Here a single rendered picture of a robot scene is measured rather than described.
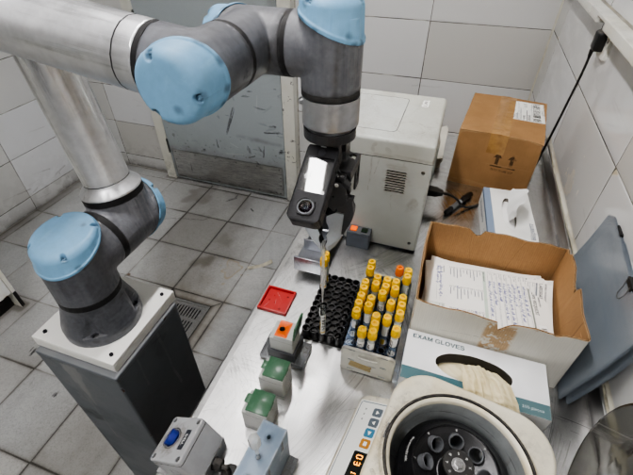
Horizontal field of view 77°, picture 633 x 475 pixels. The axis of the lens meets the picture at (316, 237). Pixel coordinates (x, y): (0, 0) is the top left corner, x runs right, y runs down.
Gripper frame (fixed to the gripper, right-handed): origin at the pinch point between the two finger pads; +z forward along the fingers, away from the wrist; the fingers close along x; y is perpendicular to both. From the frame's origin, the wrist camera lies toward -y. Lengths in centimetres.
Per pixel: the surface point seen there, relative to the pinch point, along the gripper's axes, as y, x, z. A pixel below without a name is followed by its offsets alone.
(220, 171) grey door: 160, 123, 101
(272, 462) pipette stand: -27.4, -1.3, 16.7
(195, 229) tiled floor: 112, 117, 114
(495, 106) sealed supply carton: 90, -30, 8
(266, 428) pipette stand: -23.6, 1.3, 16.0
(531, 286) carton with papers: 22.7, -39.5, 19.6
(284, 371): -12.5, 3.1, 19.4
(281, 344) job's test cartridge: -6.8, 6.0, 20.4
